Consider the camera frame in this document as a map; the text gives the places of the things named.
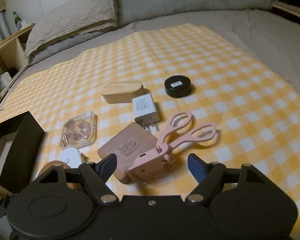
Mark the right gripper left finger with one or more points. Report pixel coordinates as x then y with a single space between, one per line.
95 176

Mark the clear plastic case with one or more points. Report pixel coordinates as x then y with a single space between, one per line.
79 131

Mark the white round tape measure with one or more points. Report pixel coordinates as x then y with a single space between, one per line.
72 157

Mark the grey folded duvet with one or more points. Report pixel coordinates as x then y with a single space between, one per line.
131 11

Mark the black box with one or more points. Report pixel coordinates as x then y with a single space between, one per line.
20 140

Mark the pink eyelash curler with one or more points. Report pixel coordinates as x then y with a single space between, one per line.
159 161

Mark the black round tin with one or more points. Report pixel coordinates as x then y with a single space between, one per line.
178 86

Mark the brown square leather case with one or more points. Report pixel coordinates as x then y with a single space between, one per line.
127 145

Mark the brown cork coaster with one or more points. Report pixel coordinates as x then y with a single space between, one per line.
57 163

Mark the white power adapter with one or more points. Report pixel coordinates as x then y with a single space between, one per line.
145 111

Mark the tissue box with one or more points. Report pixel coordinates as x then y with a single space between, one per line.
5 79

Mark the beige quilted pillow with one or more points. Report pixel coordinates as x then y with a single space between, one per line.
75 17

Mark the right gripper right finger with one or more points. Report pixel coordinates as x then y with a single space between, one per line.
208 176

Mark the wooden bedside shelf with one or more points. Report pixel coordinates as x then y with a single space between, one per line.
12 56

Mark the oval wooden box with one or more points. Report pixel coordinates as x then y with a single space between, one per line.
122 91

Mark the green glass bottle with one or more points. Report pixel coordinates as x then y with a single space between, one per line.
18 21

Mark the yellow checkered mat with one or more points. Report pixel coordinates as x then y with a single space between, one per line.
185 68

